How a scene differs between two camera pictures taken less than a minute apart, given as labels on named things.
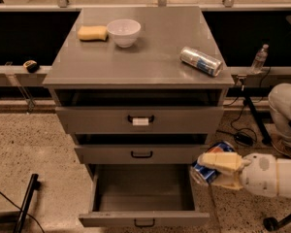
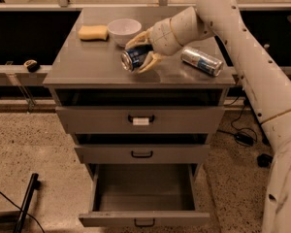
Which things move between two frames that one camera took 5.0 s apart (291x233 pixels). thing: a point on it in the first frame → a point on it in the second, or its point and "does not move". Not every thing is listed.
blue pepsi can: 205,175 → 132,58
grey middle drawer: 139,153 does not move
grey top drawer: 140,119 does not move
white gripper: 259,175 → 162,36
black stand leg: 33,185 does not move
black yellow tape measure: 31,66 does not move
